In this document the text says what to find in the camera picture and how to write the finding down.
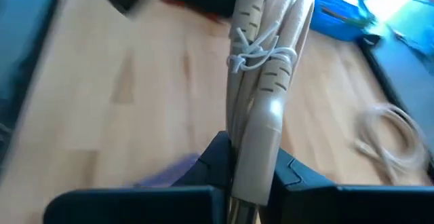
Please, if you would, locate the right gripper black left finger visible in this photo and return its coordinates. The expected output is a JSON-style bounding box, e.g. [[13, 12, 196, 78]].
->
[[172, 131, 235, 224]]

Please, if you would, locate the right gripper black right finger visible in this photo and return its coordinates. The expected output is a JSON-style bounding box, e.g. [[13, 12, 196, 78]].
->
[[260, 148, 336, 224]]

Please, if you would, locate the white HDMI cable coil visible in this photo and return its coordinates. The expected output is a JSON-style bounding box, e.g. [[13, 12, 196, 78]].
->
[[225, 0, 316, 224]]

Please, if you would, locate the beige USB cable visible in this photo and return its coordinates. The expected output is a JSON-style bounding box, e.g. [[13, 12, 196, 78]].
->
[[352, 102, 431, 184]]

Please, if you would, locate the blue plastic bin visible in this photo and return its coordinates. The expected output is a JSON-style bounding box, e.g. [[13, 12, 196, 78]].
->
[[310, 0, 376, 43]]

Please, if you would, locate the black table edge frame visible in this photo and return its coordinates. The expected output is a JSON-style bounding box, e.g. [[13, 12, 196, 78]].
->
[[357, 35, 434, 181], [0, 0, 65, 174]]

